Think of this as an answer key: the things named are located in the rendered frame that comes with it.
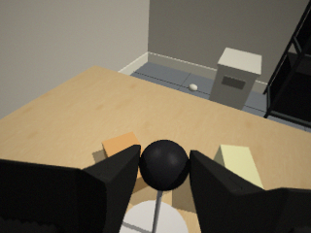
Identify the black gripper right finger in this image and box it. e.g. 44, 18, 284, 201
189, 150, 311, 233

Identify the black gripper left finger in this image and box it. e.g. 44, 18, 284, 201
0, 145, 141, 233

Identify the tan rectangular box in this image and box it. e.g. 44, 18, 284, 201
101, 132, 148, 193

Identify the glass french press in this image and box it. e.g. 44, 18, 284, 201
120, 140, 190, 233

